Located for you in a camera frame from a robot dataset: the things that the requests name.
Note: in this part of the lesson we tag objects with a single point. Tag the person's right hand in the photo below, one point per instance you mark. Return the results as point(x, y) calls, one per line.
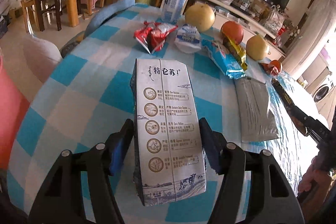
point(315, 182)

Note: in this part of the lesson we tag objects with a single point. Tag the grey printed foil bag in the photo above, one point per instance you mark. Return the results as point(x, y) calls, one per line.
point(256, 111)

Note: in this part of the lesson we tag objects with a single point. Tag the yellow green wrapper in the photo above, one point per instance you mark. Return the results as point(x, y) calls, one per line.
point(236, 52)

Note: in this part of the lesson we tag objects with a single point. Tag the light blue wrapper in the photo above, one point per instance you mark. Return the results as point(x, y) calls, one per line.
point(225, 62)

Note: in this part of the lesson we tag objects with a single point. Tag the white yogurt cup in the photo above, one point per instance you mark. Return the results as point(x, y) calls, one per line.
point(188, 39)

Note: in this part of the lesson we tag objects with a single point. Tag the grey cushion stool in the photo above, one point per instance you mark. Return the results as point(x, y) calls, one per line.
point(39, 56)

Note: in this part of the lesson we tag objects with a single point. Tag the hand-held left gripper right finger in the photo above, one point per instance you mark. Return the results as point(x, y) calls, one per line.
point(210, 145)

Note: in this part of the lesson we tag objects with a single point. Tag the clear gift bag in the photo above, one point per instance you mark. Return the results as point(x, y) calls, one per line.
point(274, 18)

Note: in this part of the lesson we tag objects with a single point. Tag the red apple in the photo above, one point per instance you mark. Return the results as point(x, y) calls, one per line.
point(232, 31)

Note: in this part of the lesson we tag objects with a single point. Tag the small orange tangerine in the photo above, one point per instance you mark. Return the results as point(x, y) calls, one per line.
point(275, 65)

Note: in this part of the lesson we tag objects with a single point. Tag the white television cabinet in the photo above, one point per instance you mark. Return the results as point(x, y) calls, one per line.
point(231, 12)

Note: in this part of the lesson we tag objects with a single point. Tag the yellow pear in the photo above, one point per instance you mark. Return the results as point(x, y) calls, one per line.
point(200, 17)
point(257, 47)

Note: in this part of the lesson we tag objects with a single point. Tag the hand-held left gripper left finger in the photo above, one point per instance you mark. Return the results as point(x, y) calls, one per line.
point(122, 145)

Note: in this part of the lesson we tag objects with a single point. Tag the white washing machine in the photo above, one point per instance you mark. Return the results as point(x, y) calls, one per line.
point(321, 91)

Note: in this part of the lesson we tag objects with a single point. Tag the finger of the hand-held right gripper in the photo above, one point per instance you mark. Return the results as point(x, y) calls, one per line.
point(305, 124)

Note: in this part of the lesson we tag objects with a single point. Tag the brown yellow bar wrapper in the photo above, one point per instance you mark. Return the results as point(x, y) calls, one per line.
point(284, 98)

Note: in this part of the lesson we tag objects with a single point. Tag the red snack wrapper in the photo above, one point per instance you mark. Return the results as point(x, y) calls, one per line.
point(265, 68)

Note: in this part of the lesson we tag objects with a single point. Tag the red silver wrapper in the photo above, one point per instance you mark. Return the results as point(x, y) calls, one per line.
point(155, 35)

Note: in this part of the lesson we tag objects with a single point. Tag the pink plastic bucket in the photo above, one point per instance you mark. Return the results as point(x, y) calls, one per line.
point(10, 113)

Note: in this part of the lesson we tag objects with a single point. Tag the blue milk carton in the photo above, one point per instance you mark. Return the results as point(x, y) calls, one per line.
point(165, 121)

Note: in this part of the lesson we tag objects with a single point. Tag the light blue cloth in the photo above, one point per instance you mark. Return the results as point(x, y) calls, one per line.
point(110, 11)

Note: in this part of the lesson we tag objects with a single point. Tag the patterned seat cushion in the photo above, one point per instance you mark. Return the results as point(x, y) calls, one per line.
point(71, 45)

